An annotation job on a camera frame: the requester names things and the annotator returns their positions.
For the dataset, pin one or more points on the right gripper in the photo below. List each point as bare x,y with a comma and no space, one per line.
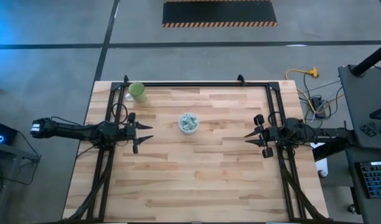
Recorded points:
269,135

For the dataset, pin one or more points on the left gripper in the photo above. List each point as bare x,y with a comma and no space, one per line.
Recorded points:
130,132

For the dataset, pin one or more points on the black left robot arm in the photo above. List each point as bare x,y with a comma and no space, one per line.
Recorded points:
72,132

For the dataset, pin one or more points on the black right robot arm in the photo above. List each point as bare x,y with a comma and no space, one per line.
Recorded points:
302,133

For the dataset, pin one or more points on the clear plastic cup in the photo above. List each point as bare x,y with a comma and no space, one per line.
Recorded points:
179,124

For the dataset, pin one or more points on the black power strip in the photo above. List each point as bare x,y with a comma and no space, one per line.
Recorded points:
317,104

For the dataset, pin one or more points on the white box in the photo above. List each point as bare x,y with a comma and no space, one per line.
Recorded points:
323,166

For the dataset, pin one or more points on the dark grey desk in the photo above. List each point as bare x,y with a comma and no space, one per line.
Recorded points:
361,102
373,211

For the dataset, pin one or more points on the small black remote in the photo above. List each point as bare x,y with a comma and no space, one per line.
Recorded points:
368,130

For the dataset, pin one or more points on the black caster wheel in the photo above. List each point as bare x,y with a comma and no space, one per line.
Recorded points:
351,209

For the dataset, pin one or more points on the backlit black keyboard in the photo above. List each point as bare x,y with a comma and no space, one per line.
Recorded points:
376,180

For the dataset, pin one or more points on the black hazard striped floor mat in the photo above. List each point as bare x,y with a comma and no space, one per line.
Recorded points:
219,12

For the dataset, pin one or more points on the black pole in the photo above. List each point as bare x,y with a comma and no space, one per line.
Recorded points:
370,59

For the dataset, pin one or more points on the black computer blue light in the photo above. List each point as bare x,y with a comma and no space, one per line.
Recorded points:
3,132

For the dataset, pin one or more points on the black aluminium table frame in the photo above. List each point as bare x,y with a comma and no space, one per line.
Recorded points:
193,84

